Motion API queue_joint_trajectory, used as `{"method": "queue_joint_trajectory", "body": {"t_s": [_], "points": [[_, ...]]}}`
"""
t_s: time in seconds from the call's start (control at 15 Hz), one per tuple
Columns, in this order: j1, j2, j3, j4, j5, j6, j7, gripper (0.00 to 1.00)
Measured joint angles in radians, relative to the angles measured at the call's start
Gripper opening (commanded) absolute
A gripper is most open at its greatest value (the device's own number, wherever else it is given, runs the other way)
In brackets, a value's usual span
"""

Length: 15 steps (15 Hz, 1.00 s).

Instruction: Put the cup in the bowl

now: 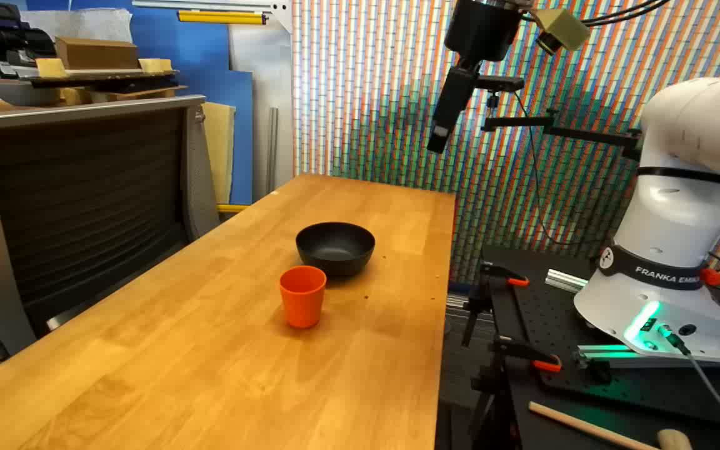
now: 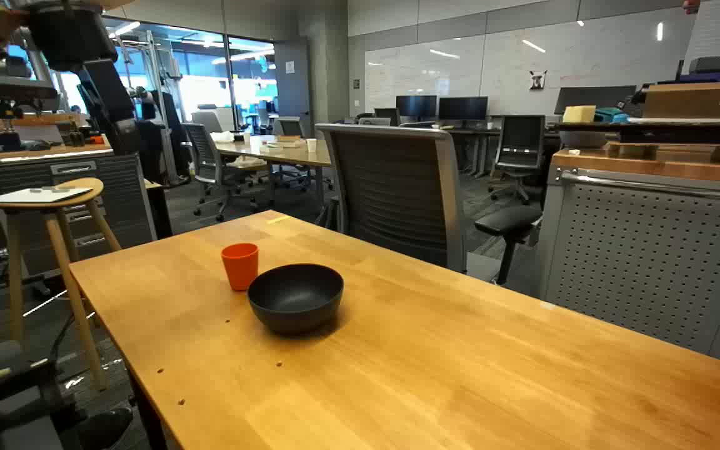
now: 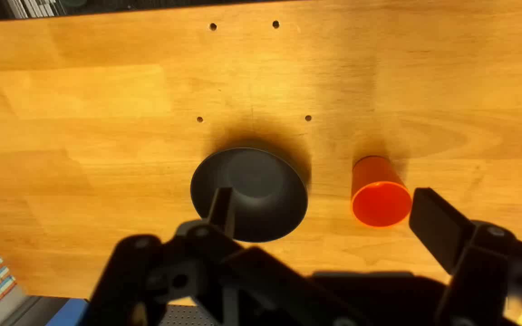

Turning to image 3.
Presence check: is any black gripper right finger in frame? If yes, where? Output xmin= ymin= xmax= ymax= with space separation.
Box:
xmin=407 ymin=187 xmax=522 ymax=326

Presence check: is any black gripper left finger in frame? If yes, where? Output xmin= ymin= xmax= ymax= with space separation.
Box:
xmin=85 ymin=185 xmax=371 ymax=326

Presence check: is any orange plastic cup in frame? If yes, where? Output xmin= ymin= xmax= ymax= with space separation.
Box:
xmin=349 ymin=154 xmax=413 ymax=231

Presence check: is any black bowl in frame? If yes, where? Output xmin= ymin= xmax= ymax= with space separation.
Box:
xmin=188 ymin=147 xmax=309 ymax=245

